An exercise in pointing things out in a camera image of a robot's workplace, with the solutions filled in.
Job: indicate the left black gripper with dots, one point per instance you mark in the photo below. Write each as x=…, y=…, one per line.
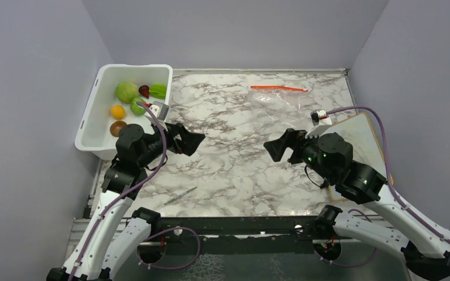
x=189, y=142

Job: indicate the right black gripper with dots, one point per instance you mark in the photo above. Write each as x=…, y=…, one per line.
x=294, y=139

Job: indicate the clear zip bag orange zipper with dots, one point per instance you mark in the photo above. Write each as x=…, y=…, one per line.
x=278, y=105

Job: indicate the green custard apple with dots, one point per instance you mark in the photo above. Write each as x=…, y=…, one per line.
x=136, y=108

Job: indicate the orange wrinkled fruit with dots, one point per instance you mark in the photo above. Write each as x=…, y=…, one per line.
x=117, y=112

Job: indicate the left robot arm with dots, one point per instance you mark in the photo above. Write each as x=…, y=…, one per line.
x=101, y=252

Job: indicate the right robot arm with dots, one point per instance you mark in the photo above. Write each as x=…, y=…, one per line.
x=422, y=244

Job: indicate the green pen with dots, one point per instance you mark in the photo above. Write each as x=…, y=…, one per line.
x=180, y=196

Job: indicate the green star fruit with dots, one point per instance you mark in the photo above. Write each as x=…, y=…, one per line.
x=158, y=91

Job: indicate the dark red fig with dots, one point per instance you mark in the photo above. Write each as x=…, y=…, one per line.
x=144, y=91

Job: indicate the white cutting board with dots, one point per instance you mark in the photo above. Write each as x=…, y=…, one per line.
x=361, y=143

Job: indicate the brown round fruit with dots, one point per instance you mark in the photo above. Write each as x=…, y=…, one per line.
x=116, y=127

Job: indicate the green cabbage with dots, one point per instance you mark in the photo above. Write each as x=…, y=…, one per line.
x=126, y=92

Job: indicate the white plastic bin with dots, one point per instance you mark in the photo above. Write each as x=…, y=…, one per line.
x=94, y=133

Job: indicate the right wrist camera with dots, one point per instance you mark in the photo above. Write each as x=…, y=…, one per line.
x=321, y=122

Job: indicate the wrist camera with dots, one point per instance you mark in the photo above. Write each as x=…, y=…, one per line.
x=160, y=111
x=321, y=122

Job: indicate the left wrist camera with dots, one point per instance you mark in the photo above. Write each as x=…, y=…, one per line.
x=160, y=111

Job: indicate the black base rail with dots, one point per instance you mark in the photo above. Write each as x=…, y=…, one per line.
x=234, y=236

